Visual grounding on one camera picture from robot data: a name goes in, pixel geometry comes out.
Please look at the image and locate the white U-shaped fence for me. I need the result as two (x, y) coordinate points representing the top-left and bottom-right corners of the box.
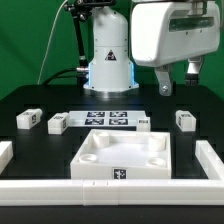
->
(0, 140), (224, 206)

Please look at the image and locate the white square tabletop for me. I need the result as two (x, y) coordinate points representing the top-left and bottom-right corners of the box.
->
(70, 129), (172, 180)

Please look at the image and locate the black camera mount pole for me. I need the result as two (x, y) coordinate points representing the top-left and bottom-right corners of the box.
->
(64, 0), (116, 86)

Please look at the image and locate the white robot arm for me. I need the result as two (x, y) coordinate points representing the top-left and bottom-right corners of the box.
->
(84, 0), (221, 98)

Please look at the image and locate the black cable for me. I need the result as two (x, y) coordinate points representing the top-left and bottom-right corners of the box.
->
(42, 67), (88, 86)

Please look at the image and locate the white cable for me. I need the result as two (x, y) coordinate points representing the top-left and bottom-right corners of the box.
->
(37, 0), (69, 86)

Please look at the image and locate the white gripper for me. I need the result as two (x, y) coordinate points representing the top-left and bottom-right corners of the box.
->
(131, 0), (220, 96)

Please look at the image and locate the white marker tag plate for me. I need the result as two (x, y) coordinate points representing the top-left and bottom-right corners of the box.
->
(68, 110), (145, 127)

